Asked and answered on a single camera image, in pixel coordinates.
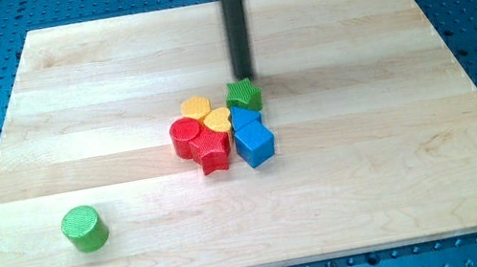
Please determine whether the light wooden board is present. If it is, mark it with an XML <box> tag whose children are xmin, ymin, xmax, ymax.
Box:
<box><xmin>0</xmin><ymin>0</ymin><xmax>477</xmax><ymax>267</ymax></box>

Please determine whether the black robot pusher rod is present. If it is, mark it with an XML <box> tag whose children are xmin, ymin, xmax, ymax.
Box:
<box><xmin>220</xmin><ymin>0</ymin><xmax>255</xmax><ymax>80</ymax></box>

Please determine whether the green star block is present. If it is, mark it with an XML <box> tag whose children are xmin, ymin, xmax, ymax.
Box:
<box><xmin>226</xmin><ymin>78</ymin><xmax>263</xmax><ymax>111</ymax></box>

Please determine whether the green cylinder block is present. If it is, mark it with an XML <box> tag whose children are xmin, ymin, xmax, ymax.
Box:
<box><xmin>60</xmin><ymin>205</ymin><xmax>110</xmax><ymax>253</ymax></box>

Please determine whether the blue cube block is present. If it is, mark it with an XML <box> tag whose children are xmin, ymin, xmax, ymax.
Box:
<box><xmin>234</xmin><ymin>121</ymin><xmax>276</xmax><ymax>167</ymax></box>

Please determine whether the yellow hexagon block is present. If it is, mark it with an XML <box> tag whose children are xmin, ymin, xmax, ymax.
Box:
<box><xmin>180</xmin><ymin>96</ymin><xmax>212</xmax><ymax>122</ymax></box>

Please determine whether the yellow heart block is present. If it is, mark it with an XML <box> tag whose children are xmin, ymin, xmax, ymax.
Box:
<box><xmin>203</xmin><ymin>106</ymin><xmax>233</xmax><ymax>133</ymax></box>

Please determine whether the red cylinder block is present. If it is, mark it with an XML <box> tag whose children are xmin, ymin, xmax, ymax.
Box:
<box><xmin>169</xmin><ymin>117</ymin><xmax>201</xmax><ymax>160</ymax></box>

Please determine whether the blue triangle block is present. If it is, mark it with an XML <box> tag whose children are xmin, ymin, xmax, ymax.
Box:
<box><xmin>230</xmin><ymin>106</ymin><xmax>262</xmax><ymax>132</ymax></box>

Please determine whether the red star block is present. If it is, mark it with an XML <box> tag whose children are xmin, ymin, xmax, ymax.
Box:
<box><xmin>189</xmin><ymin>128</ymin><xmax>231</xmax><ymax>175</ymax></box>

